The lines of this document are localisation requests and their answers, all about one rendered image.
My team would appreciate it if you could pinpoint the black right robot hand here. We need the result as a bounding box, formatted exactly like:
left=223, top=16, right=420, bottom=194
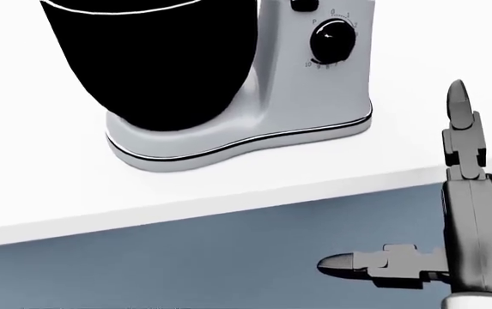
left=316, top=78, right=492, bottom=294

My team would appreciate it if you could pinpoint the white stand mixer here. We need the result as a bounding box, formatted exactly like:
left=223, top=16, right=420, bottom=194
left=105, top=0, right=374, bottom=173

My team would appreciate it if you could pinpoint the black mixer speed dial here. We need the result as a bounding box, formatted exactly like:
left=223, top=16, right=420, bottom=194
left=309, top=19, right=357, bottom=64

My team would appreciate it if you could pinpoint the black mixer release button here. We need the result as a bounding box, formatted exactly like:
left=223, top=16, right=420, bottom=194
left=289, top=0, right=319, bottom=13

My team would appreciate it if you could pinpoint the black mixer bowl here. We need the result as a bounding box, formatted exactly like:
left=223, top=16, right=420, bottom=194
left=39, top=0, right=258, bottom=132

